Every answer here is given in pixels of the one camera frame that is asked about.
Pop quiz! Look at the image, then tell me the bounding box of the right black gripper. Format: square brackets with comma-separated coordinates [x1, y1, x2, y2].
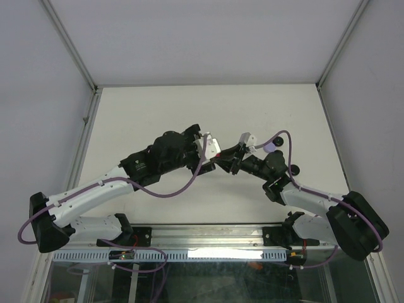
[213, 143, 272, 182]

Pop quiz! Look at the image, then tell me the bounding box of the purple round charging case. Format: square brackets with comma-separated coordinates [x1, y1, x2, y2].
[263, 142, 276, 153]

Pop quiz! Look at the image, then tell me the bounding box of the black round charging case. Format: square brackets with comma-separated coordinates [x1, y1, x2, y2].
[272, 136, 284, 147]

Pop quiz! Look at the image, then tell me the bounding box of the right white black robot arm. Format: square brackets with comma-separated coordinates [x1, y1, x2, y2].
[214, 146, 389, 261]

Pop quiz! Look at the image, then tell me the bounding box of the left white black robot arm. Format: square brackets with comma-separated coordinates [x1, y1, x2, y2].
[28, 124, 221, 253]

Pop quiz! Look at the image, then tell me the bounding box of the small electronics board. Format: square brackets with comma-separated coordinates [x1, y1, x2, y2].
[109, 250, 136, 260]

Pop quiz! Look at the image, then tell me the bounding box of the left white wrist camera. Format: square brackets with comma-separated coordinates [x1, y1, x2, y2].
[195, 133, 222, 161]

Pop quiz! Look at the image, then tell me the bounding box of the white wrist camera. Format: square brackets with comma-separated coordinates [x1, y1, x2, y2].
[239, 132, 257, 153]
[195, 133, 222, 161]

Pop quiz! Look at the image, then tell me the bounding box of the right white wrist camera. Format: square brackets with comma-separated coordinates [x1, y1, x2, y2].
[239, 132, 257, 153]

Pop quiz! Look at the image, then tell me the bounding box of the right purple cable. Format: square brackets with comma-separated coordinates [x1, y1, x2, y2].
[254, 129, 384, 271]

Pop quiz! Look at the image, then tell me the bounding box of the purple cable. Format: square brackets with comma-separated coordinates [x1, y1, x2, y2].
[17, 134, 209, 246]
[254, 129, 384, 271]

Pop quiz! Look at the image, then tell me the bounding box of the aluminium mounting rail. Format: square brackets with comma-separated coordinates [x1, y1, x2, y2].
[66, 223, 338, 250]

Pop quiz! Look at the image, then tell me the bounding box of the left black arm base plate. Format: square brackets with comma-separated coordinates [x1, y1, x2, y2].
[110, 226, 152, 247]

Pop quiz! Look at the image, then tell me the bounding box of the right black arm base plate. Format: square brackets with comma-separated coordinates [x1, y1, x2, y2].
[262, 225, 320, 249]

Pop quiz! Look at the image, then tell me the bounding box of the right aluminium frame post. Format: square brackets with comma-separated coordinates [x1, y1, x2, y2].
[316, 0, 371, 91]

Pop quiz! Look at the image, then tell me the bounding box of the aluminium frame post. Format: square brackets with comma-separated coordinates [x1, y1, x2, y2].
[39, 0, 98, 93]
[316, 0, 371, 91]

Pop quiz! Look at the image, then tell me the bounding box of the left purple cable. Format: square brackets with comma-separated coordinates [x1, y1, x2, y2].
[17, 134, 209, 246]

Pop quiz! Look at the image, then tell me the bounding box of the white slotted cable duct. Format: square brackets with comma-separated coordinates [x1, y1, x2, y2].
[52, 248, 287, 263]

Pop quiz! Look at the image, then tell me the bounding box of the left aluminium frame post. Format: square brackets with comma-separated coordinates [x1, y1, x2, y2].
[39, 0, 98, 93]

